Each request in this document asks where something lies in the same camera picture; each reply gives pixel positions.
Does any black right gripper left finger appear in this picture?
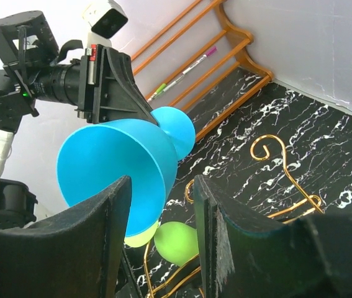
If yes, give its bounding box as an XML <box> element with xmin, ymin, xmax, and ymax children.
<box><xmin>0</xmin><ymin>176</ymin><xmax>132</xmax><ymax>297</ymax></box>

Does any blue plastic wine glass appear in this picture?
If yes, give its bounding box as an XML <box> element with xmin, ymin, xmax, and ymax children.
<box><xmin>56</xmin><ymin>107</ymin><xmax>196</xmax><ymax>237</ymax></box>

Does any gold wire wine glass rack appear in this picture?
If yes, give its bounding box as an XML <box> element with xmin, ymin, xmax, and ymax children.
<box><xmin>141</xmin><ymin>133</ymin><xmax>325</xmax><ymax>298</ymax></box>

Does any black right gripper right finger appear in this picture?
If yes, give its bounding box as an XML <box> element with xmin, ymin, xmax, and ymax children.
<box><xmin>192</xmin><ymin>175</ymin><xmax>352</xmax><ymax>297</ymax></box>

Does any purple capped marker pen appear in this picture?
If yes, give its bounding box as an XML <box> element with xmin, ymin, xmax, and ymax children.
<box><xmin>181</xmin><ymin>46</ymin><xmax>217</xmax><ymax>76</ymax></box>

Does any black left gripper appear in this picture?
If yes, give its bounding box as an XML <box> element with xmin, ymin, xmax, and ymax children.
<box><xmin>0</xmin><ymin>11</ymin><xmax>158</xmax><ymax>125</ymax></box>

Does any green capped marker pen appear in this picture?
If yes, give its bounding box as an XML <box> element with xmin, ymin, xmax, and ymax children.
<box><xmin>147</xmin><ymin>74</ymin><xmax>184</xmax><ymax>102</ymax></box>

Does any orange wooden shelf rack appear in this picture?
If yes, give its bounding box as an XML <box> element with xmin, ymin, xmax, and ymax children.
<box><xmin>133</xmin><ymin>1</ymin><xmax>274</xmax><ymax>141</ymax></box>

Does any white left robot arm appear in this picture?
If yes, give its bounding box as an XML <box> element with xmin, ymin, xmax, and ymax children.
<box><xmin>0</xmin><ymin>11</ymin><xmax>156</xmax><ymax>228</ymax></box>

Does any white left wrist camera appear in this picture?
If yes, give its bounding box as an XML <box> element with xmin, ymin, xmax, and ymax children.
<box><xmin>82</xmin><ymin>0</ymin><xmax>129</xmax><ymax>48</ymax></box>

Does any green plastic wine glass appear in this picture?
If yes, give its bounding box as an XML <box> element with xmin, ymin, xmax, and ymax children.
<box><xmin>124</xmin><ymin>220</ymin><xmax>199</xmax><ymax>268</ymax></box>

